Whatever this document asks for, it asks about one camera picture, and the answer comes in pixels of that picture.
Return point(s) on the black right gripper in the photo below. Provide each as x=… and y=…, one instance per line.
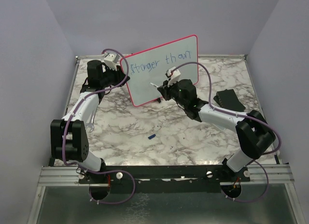
x=165, y=91

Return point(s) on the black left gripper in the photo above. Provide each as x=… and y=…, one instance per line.
x=120, y=76

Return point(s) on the pink framed whiteboard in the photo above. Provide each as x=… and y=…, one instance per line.
x=150, y=66

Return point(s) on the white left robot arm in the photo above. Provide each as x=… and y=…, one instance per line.
x=69, y=141

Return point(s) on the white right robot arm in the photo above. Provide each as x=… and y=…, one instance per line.
x=251, y=128

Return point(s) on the silver open-end wrench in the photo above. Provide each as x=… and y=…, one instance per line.
x=90, y=125

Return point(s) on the white grey small box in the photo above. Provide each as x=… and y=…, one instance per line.
x=219, y=126

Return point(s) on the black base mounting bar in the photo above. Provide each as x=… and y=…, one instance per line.
x=165, y=179

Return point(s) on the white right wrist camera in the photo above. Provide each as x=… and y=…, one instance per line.
x=173, y=76

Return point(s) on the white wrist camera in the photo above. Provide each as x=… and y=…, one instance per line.
x=111, y=60
x=173, y=76

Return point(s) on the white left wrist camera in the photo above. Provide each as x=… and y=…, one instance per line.
x=111, y=60

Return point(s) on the black network switch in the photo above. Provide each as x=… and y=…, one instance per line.
x=228, y=99

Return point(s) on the aluminium front rail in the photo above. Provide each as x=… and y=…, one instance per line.
x=58, y=176

